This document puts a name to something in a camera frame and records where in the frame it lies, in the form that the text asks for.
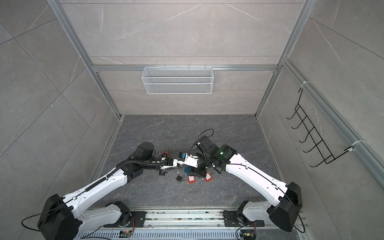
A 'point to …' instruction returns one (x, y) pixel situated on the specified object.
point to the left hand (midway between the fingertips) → (180, 160)
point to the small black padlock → (180, 177)
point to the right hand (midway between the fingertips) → (190, 167)
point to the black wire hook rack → (313, 136)
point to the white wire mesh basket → (178, 80)
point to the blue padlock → (187, 169)
